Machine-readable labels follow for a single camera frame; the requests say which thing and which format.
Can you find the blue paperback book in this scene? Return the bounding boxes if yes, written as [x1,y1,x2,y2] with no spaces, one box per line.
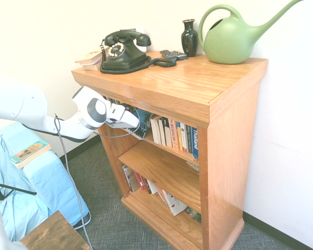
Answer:
[114,107,158,141]

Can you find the white spine book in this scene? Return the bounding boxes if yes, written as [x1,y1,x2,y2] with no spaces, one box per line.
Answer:
[150,116,163,145]

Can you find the red thin book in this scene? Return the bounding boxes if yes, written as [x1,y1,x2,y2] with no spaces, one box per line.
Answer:
[133,171,147,192]

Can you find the dark blue spine book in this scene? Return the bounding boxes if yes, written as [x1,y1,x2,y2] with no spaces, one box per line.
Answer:
[185,125,194,155]

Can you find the wooden bookshelf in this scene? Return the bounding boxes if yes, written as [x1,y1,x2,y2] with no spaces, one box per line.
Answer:
[71,51,269,250]

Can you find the dark wooden side table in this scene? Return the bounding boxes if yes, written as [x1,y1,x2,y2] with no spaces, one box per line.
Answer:
[20,210,94,250]

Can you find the black rotary telephone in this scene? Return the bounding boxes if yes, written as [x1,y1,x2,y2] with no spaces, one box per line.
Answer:
[99,39,178,75]

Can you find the black tripod stand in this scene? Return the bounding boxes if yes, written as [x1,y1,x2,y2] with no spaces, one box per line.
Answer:
[0,181,38,206]

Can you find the white wall outlet plate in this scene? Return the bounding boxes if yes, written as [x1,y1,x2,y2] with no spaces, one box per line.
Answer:
[119,24,148,53]

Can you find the black remote control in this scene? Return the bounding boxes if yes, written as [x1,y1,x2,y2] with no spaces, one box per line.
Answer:
[171,50,188,61]
[159,49,178,61]

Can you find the green plastic watering can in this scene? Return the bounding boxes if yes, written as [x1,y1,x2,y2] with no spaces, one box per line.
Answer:
[198,0,306,65]

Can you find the blue cloth covered seat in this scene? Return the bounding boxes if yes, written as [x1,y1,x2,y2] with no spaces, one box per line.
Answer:
[0,122,91,242]

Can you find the cream paperback book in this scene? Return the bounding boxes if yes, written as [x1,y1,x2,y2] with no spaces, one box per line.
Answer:
[74,51,105,66]

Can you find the black glossy vase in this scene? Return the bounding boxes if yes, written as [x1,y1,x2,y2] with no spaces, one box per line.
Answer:
[181,19,199,58]

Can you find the black telephone handset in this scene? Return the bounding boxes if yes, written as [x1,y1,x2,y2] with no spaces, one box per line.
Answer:
[104,29,152,48]

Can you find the white thick paperback book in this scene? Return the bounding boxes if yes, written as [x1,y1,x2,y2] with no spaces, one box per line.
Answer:
[82,62,103,71]

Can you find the pink Washington book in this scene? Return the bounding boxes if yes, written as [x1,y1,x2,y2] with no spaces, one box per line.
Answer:
[168,119,180,152]

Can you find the yellow spine book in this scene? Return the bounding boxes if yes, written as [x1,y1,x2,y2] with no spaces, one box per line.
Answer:
[176,121,188,153]

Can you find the gray white large book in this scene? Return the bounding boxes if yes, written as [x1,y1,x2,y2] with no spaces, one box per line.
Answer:
[122,165,141,194]

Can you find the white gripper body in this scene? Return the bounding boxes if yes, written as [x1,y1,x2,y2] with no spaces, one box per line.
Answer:
[108,102,140,129]

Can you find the black rotary telephone base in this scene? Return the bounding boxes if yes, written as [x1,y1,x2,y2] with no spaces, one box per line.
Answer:
[101,41,150,72]

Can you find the dark green flat book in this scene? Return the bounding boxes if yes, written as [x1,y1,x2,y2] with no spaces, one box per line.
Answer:
[183,206,202,225]

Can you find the teal paperback book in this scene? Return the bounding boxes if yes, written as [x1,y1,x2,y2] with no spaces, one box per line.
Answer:
[9,140,52,169]

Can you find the blue Thailand guidebook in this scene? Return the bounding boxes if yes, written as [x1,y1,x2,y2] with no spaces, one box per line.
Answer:
[191,127,199,160]

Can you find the black spine book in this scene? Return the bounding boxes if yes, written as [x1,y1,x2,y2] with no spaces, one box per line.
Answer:
[158,117,173,147]

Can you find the white book with red figures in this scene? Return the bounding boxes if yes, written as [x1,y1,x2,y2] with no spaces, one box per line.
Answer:
[161,189,188,217]

